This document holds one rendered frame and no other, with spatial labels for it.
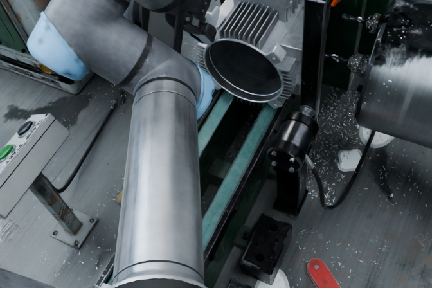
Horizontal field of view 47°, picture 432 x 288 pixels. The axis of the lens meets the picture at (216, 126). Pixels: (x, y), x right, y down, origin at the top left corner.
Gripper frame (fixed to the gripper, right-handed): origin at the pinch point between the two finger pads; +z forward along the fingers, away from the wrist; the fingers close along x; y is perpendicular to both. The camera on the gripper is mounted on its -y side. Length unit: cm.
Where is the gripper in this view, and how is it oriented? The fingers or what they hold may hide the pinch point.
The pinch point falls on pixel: (204, 42)
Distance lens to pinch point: 85.4
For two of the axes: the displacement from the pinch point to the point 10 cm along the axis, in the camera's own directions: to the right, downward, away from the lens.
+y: 3.3, -9.4, 0.2
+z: 3.2, 1.3, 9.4
